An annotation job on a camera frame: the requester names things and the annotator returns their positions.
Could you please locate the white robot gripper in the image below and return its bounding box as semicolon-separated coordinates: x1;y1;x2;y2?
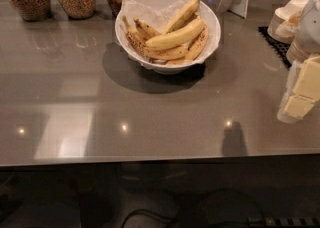
277;0;320;123

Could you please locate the spotted right banana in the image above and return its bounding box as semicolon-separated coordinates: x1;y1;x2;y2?
167;25;209;65

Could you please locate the white ceramic bowl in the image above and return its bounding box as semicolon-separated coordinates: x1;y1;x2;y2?
115;0;221;75

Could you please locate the long spotted bottom banana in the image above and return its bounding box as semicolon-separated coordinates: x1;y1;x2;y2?
122;16;187;61

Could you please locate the large middle yellow banana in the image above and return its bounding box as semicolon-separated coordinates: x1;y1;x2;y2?
146;17;205;50

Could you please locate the top upright yellow banana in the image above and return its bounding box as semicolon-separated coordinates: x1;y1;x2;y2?
161;0;200;34

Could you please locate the small spotted left banana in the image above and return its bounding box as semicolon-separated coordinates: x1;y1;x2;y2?
134;19;160;40

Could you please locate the white paper bowl liner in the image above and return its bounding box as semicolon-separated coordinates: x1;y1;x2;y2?
115;0;221;74

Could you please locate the black rubber mat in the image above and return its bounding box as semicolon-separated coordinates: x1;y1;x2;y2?
257;26;291;69

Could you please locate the stack of white paper bowls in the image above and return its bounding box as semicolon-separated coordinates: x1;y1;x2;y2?
267;0;308;44

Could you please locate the black power strip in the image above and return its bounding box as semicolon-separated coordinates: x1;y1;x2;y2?
247;217;320;228

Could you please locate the black floor cable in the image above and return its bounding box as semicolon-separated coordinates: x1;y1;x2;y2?
119;187;268;228

